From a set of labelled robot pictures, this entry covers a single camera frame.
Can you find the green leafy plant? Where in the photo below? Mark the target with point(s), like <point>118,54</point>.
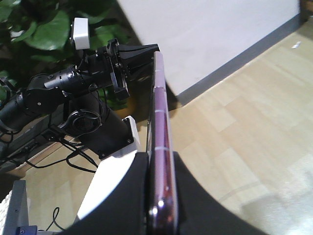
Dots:
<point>35,34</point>

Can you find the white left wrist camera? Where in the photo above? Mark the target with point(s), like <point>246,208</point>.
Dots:
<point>80,33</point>

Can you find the black smartphone with pink frame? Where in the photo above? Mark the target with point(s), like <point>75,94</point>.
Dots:
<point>163,201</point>

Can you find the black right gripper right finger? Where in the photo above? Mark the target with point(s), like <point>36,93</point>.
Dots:
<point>200,213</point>

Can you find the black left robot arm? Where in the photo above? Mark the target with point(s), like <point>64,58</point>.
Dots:
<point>66,103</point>

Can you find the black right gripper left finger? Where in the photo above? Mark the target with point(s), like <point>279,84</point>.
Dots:
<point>123,211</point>

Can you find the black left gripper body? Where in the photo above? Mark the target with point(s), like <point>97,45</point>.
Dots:
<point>124,63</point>

